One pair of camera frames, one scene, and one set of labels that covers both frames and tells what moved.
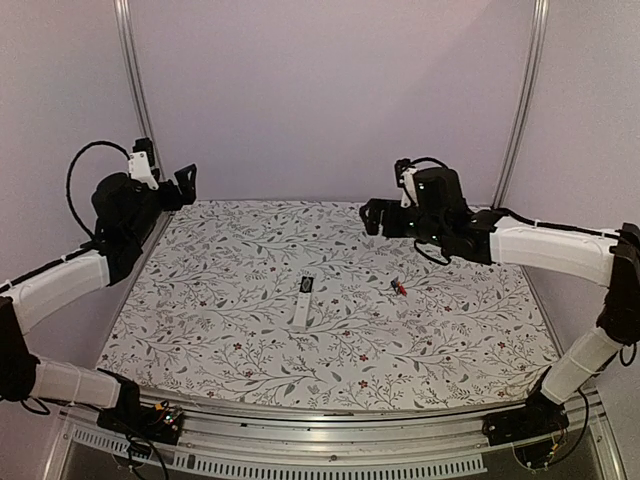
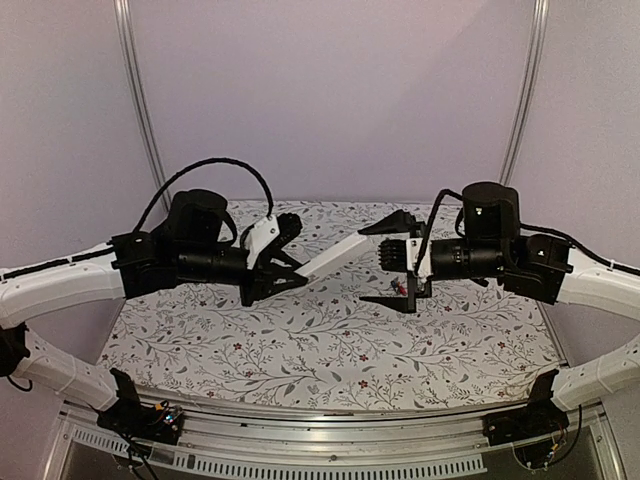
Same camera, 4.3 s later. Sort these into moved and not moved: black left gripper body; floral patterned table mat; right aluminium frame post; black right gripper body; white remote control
Moved: black left gripper body; black right gripper body; white remote control
Not moved: right aluminium frame post; floral patterned table mat
